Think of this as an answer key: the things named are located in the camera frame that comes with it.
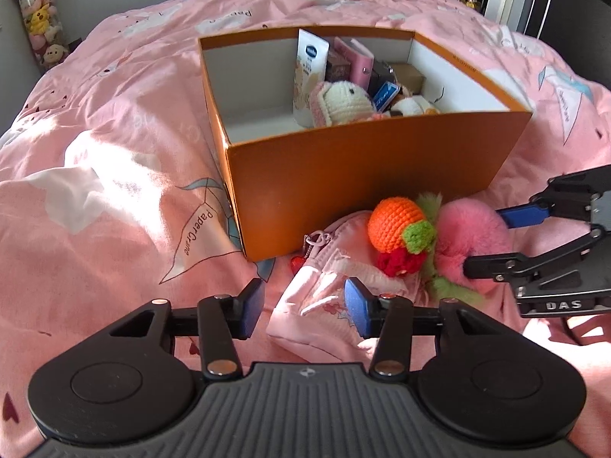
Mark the white crochet bunny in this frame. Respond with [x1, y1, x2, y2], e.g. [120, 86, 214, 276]
[308, 80, 387, 127]

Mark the small blue box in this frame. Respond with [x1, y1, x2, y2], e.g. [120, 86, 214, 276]
[371, 81, 402, 110]

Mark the orange crochet fruit charm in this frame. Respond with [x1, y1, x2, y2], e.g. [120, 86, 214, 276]
[367, 197, 437, 277]

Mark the dark wardrobe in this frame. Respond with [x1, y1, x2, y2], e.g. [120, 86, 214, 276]
[522, 0, 611, 101]

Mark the pink wallet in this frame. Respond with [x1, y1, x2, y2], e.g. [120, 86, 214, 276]
[331, 37, 374, 89]

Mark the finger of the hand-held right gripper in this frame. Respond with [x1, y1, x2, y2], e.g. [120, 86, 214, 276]
[496, 164, 611, 229]
[464, 229, 605, 293]

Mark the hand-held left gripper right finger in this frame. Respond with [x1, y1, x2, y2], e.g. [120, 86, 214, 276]
[344, 277, 502, 377]

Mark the pink fabric pouch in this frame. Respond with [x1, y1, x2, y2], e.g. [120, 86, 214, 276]
[265, 210, 430, 363]

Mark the pink printed blanket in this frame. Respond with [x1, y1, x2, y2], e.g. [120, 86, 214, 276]
[0, 0, 611, 458]

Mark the black case box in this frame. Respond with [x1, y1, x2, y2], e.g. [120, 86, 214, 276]
[369, 60, 397, 96]

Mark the brown white plush cat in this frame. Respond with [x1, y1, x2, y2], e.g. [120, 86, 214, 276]
[390, 85, 441, 116]

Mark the gold cardboard box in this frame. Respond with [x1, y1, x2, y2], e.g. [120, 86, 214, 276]
[391, 63, 425, 96]

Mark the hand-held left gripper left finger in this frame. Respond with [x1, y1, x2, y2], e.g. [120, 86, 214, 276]
[110, 277, 265, 377]

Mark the white lotion tube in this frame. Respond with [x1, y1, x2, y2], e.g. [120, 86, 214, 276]
[292, 29, 330, 127]

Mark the orange cardboard box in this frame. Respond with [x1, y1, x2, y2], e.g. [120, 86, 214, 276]
[198, 25, 534, 263]

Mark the clear tube of plush toys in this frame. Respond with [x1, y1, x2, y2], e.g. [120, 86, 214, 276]
[10, 0, 70, 72]

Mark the pink fluffy plush peach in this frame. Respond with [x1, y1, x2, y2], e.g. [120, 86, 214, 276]
[417, 193, 516, 303]

